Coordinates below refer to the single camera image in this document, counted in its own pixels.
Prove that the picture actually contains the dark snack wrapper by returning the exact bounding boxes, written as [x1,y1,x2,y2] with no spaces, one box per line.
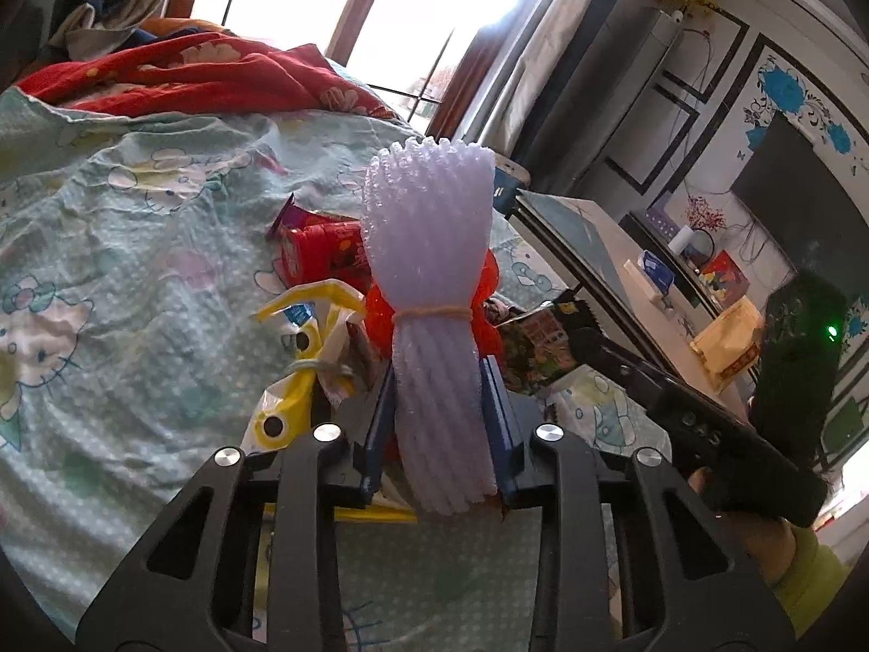
[496,290,601,394]

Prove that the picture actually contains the white foam net bundle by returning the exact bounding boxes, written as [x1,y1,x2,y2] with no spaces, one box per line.
[361,139,496,515]

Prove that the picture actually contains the right hand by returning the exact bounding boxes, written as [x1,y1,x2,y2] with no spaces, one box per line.
[686,466,797,589]

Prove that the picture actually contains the yellow paper food bag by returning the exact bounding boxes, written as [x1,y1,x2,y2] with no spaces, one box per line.
[689,296,764,393]

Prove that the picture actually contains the coffee table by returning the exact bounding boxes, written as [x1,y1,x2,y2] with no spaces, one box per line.
[509,193,747,418]

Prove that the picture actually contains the tv cabinet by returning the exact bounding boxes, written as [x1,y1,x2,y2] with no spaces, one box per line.
[619,212,748,318]

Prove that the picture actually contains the blue tissue pack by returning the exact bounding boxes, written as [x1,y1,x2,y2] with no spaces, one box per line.
[638,250,675,296]

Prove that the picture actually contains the white vase red flowers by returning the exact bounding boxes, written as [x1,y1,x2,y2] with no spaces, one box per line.
[667,195,726,259]

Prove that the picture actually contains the black television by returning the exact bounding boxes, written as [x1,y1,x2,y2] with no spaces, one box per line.
[731,114,867,299]

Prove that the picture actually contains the yellow white plastic wrapper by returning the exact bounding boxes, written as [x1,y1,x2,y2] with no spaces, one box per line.
[242,278,366,453]

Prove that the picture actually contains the red mesh fruit net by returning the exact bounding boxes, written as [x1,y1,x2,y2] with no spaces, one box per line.
[364,250,503,362]

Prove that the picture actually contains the light green cartoon bedsheet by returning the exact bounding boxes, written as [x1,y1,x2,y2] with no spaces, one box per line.
[0,85,675,652]

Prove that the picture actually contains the red snack packet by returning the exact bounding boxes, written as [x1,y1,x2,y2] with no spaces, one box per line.
[267,195,371,294]

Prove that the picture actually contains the grey beige curtain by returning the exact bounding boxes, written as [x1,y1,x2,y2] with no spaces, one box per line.
[450,0,647,171]

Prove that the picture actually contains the red floral blanket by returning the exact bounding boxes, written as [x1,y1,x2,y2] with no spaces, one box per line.
[16,33,396,121]

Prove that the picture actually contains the window with brown frame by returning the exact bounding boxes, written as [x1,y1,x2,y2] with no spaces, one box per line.
[168,0,521,135]

